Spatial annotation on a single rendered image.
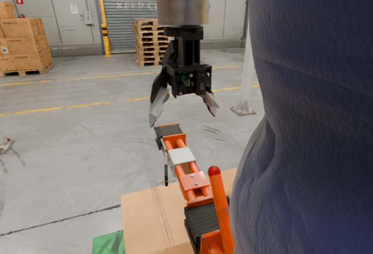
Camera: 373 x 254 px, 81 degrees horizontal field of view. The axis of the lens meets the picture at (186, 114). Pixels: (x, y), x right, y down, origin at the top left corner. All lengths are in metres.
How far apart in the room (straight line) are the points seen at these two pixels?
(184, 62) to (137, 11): 8.98
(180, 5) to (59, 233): 1.92
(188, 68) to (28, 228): 2.01
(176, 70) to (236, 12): 10.49
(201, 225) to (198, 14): 0.36
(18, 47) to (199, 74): 6.76
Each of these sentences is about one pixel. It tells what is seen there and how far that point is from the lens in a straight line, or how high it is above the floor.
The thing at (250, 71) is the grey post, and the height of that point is 0.68.
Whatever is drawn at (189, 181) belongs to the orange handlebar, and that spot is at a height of 1.14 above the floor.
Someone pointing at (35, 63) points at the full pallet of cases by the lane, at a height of 0.29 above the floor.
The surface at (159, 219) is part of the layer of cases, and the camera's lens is 1.24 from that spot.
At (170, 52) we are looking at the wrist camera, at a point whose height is 1.43.
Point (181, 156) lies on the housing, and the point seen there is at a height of 1.14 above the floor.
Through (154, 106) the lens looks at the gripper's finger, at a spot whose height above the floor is 1.32.
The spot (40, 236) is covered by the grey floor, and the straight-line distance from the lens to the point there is 2.13.
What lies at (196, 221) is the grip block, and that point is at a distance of 0.45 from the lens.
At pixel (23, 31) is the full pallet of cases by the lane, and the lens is 6.95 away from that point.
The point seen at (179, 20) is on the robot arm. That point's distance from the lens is 0.38.
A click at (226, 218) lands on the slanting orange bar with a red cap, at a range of 0.40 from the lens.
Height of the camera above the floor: 1.50
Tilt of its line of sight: 25 degrees down
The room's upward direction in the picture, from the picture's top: straight up
